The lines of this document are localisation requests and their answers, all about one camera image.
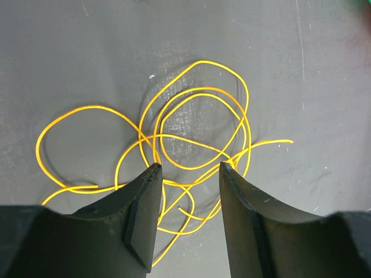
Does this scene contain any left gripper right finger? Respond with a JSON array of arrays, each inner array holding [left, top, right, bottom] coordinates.
[[219, 162, 370, 277]]

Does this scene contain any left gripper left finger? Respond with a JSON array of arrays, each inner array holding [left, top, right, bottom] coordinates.
[[1, 163, 162, 277]]

